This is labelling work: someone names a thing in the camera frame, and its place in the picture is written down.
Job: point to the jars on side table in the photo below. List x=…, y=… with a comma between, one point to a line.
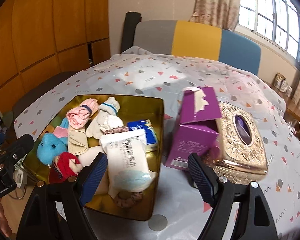
x=282, y=85

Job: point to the striped brown scrunchie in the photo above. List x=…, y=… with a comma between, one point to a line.
x=127, y=200

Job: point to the left beige curtain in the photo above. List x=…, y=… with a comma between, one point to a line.
x=223, y=14

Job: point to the barred window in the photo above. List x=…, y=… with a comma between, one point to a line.
x=278, y=21

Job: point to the purple cardboard tissue box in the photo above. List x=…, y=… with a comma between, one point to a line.
x=195, y=128

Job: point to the red knitted doll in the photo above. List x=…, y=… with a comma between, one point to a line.
x=64, y=166

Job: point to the mauve satin scrunchie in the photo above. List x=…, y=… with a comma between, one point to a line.
x=117, y=130

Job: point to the pink towel blue band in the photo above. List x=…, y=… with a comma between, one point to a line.
x=80, y=115

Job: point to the white sponge block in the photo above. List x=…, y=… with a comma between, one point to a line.
x=88, y=157

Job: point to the blue plush elephant toy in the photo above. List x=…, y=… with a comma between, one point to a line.
x=53, y=142

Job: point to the patterned plastic tablecloth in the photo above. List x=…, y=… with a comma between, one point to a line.
x=140, y=73

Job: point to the gold metal tray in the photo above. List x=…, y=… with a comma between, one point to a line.
x=136, y=112

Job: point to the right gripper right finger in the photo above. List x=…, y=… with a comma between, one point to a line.
x=204, y=178

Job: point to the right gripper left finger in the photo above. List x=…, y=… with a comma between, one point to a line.
x=90, y=178

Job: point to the beige sock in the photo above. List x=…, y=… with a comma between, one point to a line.
x=77, y=141

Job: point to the wooden side table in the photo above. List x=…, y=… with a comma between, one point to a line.
x=292, y=113

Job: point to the wet wipes packet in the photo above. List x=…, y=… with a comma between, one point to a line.
x=127, y=163

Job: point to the ornate gold tissue box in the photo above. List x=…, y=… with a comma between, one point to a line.
x=238, y=153

